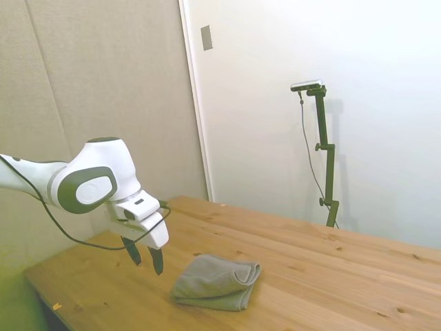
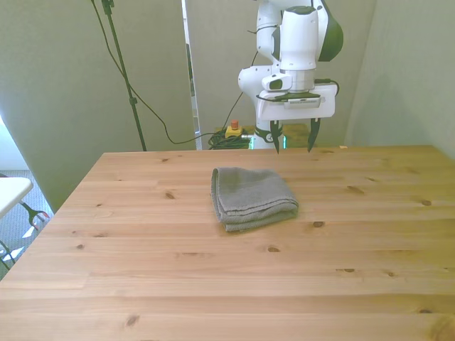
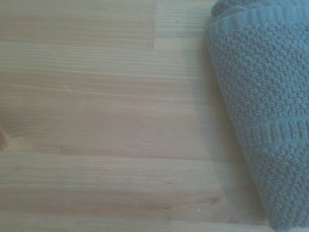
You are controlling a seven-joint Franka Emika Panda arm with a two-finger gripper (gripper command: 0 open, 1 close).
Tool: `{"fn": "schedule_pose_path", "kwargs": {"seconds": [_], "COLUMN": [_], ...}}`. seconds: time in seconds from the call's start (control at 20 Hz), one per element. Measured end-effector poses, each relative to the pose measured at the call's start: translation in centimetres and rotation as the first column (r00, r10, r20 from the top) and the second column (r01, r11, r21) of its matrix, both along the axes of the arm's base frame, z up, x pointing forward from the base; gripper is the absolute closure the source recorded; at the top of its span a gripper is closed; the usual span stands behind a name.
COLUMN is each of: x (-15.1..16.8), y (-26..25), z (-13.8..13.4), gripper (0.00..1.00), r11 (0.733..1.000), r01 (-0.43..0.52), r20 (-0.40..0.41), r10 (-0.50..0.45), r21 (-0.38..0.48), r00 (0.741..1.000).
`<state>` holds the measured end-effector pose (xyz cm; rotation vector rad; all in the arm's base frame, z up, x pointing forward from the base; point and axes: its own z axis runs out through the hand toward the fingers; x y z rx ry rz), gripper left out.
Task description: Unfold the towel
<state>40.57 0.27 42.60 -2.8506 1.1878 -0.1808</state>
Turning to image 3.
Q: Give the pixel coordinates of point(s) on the grey terry towel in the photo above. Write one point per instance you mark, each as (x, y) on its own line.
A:
(263, 96)

